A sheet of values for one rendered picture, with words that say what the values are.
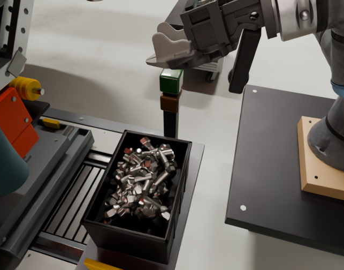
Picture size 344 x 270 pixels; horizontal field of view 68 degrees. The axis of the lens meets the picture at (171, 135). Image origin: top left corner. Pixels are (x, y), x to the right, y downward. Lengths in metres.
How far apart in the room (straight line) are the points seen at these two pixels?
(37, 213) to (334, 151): 0.92
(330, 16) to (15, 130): 0.67
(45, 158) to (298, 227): 0.82
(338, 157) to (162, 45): 0.60
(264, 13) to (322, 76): 1.54
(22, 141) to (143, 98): 0.85
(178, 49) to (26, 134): 0.49
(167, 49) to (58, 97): 1.22
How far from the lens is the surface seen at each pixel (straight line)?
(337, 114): 0.80
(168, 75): 0.49
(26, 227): 0.95
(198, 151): 0.63
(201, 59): 0.40
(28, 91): 0.77
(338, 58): 0.45
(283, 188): 0.81
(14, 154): 0.58
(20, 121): 0.74
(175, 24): 1.44
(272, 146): 0.89
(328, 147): 0.84
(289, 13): 0.37
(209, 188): 1.10
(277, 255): 1.05
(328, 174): 0.84
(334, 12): 0.38
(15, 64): 0.71
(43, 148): 1.02
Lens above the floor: 0.94
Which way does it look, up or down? 48 degrees down
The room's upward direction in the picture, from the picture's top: 1 degrees clockwise
